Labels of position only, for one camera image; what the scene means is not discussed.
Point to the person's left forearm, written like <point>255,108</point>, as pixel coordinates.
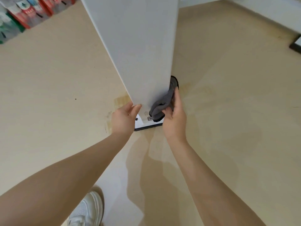
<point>58,181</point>

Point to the stack of water bottle packs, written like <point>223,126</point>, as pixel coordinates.
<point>23,14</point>

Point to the person's right hand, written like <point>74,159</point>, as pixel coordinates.
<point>176,124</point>

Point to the white sneaker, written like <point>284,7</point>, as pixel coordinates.
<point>87,209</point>

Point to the white gym machine frame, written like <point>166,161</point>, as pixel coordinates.
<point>136,44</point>

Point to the person's right forearm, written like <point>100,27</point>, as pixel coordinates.
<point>211,190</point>

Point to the person's left hand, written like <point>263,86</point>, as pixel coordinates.
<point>122,122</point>

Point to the dark grey cleaning cloth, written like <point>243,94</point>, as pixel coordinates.
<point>162,103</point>

